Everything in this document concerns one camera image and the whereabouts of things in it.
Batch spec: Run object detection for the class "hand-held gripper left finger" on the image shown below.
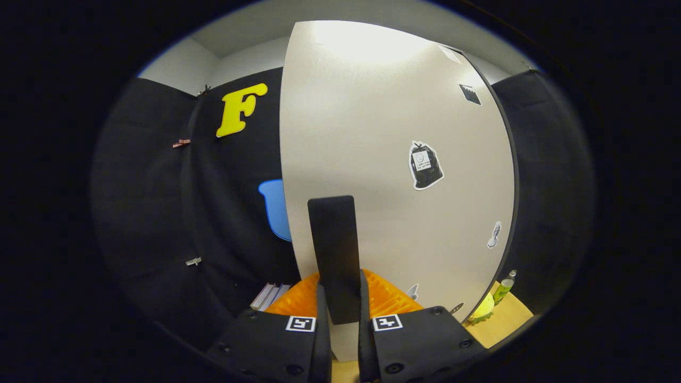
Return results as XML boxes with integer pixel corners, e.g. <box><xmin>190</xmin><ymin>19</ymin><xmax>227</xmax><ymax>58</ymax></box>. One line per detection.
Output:
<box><xmin>206</xmin><ymin>271</ymin><xmax>333</xmax><ymax>383</ymax></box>

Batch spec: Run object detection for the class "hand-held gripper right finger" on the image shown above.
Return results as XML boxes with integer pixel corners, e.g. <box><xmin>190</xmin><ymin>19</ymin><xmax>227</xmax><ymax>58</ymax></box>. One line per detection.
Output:
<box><xmin>356</xmin><ymin>269</ymin><xmax>487</xmax><ymax>383</ymax></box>

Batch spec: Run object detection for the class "black door handle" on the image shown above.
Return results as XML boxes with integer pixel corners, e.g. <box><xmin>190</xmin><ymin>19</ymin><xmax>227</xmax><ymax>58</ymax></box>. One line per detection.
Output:
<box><xmin>308</xmin><ymin>195</ymin><xmax>362</xmax><ymax>325</ymax></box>

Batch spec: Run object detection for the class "white spine book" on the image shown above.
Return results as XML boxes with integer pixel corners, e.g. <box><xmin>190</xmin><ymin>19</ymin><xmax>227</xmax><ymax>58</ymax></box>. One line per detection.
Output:
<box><xmin>250</xmin><ymin>282</ymin><xmax>275</xmax><ymax>312</ymax></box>

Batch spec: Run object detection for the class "yellow plush toy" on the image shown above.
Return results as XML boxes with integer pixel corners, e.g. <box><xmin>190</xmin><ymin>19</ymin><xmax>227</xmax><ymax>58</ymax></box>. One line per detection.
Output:
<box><xmin>467</xmin><ymin>291</ymin><xmax>496</xmax><ymax>324</ymax></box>

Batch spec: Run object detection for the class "green drink bottle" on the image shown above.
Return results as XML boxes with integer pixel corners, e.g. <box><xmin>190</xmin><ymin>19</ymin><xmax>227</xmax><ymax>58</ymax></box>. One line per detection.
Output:
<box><xmin>492</xmin><ymin>270</ymin><xmax>518</xmax><ymax>306</ymax></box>

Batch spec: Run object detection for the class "black backdrop cloth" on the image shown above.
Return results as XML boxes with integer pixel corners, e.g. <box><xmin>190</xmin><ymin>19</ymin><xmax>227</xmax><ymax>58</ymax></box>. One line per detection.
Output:
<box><xmin>90</xmin><ymin>66</ymin><xmax>594</xmax><ymax>352</ymax></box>

